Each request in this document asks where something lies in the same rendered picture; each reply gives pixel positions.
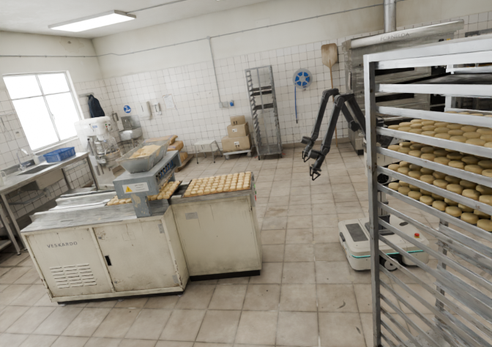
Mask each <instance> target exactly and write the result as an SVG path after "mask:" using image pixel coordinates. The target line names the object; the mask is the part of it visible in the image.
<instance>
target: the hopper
mask: <svg viewBox="0 0 492 347"><path fill-rule="evenodd" d="M169 143H170V139H166V140H161V141H151V142H146V143H141V144H140V145H138V146H137V147H135V148H134V149H132V150H130V151H129V152H128V153H126V154H124V155H122V156H121V157H120V158H118V159H117V160H115V161H116V162H117V163H118V164H120V166H121V167H123V168H124V169H125V170H126V171H127V172H129V173H130V174H134V173H140V172H146V171H149V170H150V169H151V168H152V167H153V166H155V165H156V164H157V163H158V162H159V161H160V160H161V159H162V158H164V156H166V153H167V150H168V145H169ZM151 145H156V146H161V147H160V148H158V149H157V150H155V151H154V152H153V153H151V154H150V155H149V156H145V157H135V158H130V157H132V156H133V154H137V153H138V152H139V151H140V150H141V149H142V148H143V147H144V146H151Z"/></svg>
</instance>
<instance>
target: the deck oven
mask: <svg viewBox="0 0 492 347"><path fill-rule="evenodd" d="M461 29H464V19H462V20H454V21H450V22H445V23H437V24H433V25H428V26H421V27H416V28H412V29H404V30H400V31H391V32H387V33H383V34H374V35H370V36H366V37H358V38H354V39H350V40H346V41H345V42H342V43H341V45H342V51H344V65H345V79H346V93H349V92H351V93H354V95H355V98H356V101H357V103H358V105H359V107H360V109H361V110H362V112H363V114H364V115H365V79H364V58H363V55H366V54H371V53H378V52H383V51H391V50H395V49H400V48H407V47H412V46H417V45H424V44H429V43H434V42H441V41H446V40H453V39H454V32H457V30H461ZM387 43H388V44H387ZM352 49H353V50H352ZM350 68H351V69H350ZM446 69H447V65H437V66H425V67H402V68H391V69H379V70H375V84H392V83H399V82H403V81H409V80H413V79H417V78H423V77H427V76H431V75H437V74H441V73H445V72H446ZM349 70H350V71H349ZM349 73H351V90H350V89H349V85H348V80H349ZM441 95H443V94H423V93H402V92H375V96H376V106H384V107H391V108H406V109H414V110H421V111H435V112H444V108H445V100H446V96H441ZM376 115H377V116H376V118H377V119H378V118H383V119H384V124H385V125H387V126H391V125H394V124H400V123H402V122H408V121H411V120H415V119H417V118H411V117H405V116H395V115H389V114H382V113H376ZM379 116H380V117H379ZM348 137H349V139H350V141H351V144H352V146H353V147H354V149H355V151H356V153H357V154H358V155H363V154H364V141H363V138H364V135H363V134H362V131H360V130H358V131H355V132H354V131H352V130H350V129H349V128H348ZM362 145H363V147H362Z"/></svg>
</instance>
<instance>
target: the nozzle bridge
mask: <svg viewBox="0 0 492 347"><path fill-rule="evenodd" d="M171 161H172V162H173V166H172V167H171V169H170V170H169V171H168V173H166V175H164V177H162V180H159V181H160V182H159V183H157V180H156V175H157V176H158V178H159V174H158V173H159V172H161V170H162V169H163V168H165V166H166V165H167V164H168V163H169V165H170V164H171V165H172V162H171ZM180 166H182V162H181V158H180V155H179V150H176V151H170V152H167V153H166V156H164V158H162V159H161V160H160V161H159V162H158V163H157V164H156V165H155V166H153V167H152V168H151V169H150V170H149V171H146V172H140V173H129V172H127V171H125V172H124V173H123V174H121V175H120V176H118V177H117V178H116V179H114V180H113V185H114V188H115V191H116V194H117V197H118V199H125V198H131V201H132V203H133V208H134V210H135V214H136V217H137V218H139V217H151V216H152V211H151V207H150V205H149V200H148V197H147V196H148V195H157V194H158V193H159V192H160V191H159V188H160V187H161V186H162V185H163V183H164V182H165V181H166V180H167V178H168V177H169V176H170V175H171V174H172V177H171V178H170V179H169V180H168V181H167V182H174V181H176V180H175V176H174V171H175V169H176V168H177V167H180ZM167 167H168V166H167Z"/></svg>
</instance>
